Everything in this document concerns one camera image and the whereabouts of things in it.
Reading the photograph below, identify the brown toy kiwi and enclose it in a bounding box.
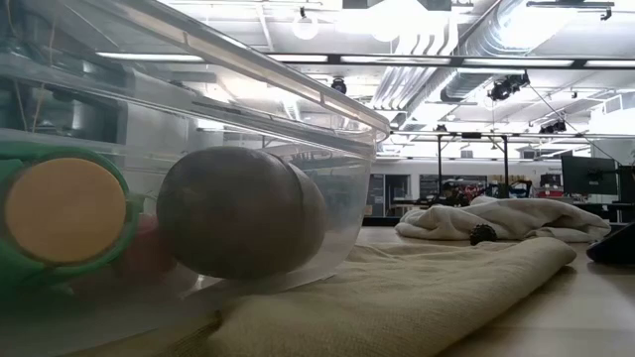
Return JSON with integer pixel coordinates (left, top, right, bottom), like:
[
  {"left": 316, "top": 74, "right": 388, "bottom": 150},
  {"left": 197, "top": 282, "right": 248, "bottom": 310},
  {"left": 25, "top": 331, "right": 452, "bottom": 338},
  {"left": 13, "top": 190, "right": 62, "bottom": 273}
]
[{"left": 156, "top": 145, "right": 329, "bottom": 282}]

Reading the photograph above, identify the person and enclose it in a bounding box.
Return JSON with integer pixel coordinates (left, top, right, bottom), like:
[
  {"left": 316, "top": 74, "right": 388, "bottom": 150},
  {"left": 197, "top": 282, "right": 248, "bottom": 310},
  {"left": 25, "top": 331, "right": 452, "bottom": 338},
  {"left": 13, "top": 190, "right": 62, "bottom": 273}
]
[{"left": 440, "top": 180, "right": 471, "bottom": 207}]

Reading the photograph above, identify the beige cloth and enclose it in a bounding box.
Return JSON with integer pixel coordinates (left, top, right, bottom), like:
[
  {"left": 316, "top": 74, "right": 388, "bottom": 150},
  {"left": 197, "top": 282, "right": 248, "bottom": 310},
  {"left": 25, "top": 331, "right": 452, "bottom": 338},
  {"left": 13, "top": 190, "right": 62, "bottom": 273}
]
[{"left": 47, "top": 235, "right": 579, "bottom": 357}]

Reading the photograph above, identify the black beam with light strips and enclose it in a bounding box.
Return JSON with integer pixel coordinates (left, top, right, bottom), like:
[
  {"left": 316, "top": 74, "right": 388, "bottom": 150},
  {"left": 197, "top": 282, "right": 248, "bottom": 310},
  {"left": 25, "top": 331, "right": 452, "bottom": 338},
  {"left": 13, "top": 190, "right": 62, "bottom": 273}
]
[{"left": 96, "top": 49, "right": 635, "bottom": 71}]

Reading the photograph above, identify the clear plastic tupperware container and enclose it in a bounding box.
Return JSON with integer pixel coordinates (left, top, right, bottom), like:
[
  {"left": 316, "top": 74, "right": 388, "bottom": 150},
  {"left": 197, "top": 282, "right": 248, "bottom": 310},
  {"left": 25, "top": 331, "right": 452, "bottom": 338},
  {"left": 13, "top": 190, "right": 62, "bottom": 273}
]
[{"left": 0, "top": 0, "right": 392, "bottom": 357}]

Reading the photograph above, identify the black hanging camera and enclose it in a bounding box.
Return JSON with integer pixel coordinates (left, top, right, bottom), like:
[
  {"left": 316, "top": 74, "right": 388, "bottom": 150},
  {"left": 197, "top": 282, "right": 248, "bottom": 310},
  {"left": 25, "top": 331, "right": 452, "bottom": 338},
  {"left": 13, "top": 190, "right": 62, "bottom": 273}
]
[{"left": 488, "top": 72, "right": 531, "bottom": 103}]

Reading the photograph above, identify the black metal gantry frame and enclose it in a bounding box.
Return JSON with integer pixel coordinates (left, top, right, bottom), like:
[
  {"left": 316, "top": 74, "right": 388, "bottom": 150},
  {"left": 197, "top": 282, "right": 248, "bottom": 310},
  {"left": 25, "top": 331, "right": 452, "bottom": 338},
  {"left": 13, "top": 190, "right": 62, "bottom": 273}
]
[{"left": 435, "top": 131, "right": 511, "bottom": 199}]

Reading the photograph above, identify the green toy cucumber half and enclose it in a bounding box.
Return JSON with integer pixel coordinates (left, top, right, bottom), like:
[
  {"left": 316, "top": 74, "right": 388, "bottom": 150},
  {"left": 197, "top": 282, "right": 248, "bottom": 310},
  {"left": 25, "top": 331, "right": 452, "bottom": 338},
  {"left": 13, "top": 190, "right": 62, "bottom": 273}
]
[{"left": 0, "top": 144, "right": 145, "bottom": 292}]

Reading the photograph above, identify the black computer monitor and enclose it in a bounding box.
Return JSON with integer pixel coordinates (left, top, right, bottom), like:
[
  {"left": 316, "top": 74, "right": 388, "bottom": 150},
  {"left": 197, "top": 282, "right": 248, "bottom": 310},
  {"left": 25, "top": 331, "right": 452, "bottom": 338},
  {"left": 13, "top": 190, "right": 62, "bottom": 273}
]
[
  {"left": 617, "top": 165, "right": 635, "bottom": 204},
  {"left": 562, "top": 155, "right": 619, "bottom": 197}
]

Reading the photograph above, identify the white ring lamp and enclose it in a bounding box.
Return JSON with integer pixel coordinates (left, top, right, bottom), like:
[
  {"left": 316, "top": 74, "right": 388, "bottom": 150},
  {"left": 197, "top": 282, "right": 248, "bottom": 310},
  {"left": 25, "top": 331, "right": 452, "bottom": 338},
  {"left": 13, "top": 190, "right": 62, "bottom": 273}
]
[{"left": 291, "top": 12, "right": 320, "bottom": 42}]

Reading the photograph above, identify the toy blackberry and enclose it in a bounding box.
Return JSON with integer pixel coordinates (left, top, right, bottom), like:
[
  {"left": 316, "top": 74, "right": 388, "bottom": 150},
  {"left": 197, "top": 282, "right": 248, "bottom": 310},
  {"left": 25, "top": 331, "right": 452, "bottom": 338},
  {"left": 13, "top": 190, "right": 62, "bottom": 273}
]
[{"left": 468, "top": 223, "right": 499, "bottom": 247}]

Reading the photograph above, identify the small red toy strawberry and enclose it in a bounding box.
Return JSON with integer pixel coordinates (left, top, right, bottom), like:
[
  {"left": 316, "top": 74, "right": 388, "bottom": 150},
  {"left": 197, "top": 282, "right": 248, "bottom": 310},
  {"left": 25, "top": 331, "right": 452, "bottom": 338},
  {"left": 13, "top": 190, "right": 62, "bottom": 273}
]
[{"left": 118, "top": 212, "right": 178, "bottom": 287}]

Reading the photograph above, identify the white checked dish towel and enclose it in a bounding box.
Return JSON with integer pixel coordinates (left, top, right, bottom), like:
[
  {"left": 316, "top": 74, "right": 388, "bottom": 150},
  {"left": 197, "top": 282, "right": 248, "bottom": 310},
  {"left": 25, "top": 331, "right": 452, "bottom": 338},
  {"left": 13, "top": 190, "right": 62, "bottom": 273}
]
[{"left": 395, "top": 194, "right": 612, "bottom": 245}]

